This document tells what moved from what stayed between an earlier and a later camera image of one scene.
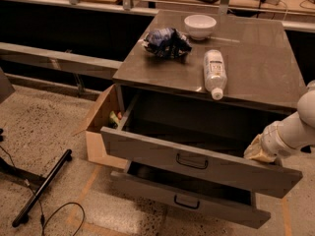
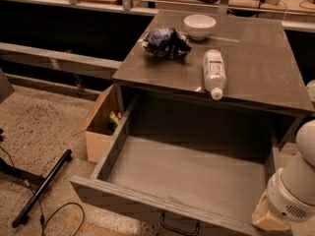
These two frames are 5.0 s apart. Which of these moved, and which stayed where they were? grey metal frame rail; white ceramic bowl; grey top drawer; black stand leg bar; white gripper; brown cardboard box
Moved: grey top drawer; white gripper
Stayed: grey metal frame rail; brown cardboard box; black stand leg bar; white ceramic bowl
